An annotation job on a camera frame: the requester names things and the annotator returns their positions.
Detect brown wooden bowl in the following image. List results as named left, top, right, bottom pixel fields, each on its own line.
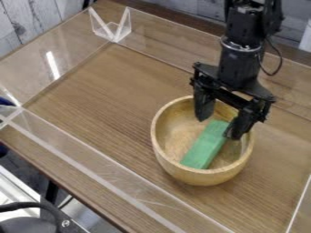
left=151, top=96, right=254, bottom=187

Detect green rectangular block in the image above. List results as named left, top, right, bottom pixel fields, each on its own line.
left=181, top=120, right=229, bottom=169

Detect blue object left edge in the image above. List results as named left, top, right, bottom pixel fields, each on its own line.
left=0, top=96, right=18, bottom=158

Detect black table leg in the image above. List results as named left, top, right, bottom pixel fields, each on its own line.
left=46, top=181, right=61, bottom=204

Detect metal bracket with screw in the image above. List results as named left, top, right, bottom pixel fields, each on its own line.
left=39, top=199, right=90, bottom=233

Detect black cable bottom left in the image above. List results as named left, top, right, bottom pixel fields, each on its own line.
left=0, top=199, right=58, bottom=233

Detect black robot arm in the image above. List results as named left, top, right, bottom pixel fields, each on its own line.
left=191, top=0, right=285, bottom=140

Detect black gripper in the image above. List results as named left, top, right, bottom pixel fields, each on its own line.
left=190, top=37, right=277, bottom=140

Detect clear acrylic tray enclosure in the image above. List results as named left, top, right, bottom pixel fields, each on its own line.
left=0, top=0, right=311, bottom=233

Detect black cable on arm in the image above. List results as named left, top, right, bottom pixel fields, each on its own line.
left=257, top=35, right=285, bottom=76

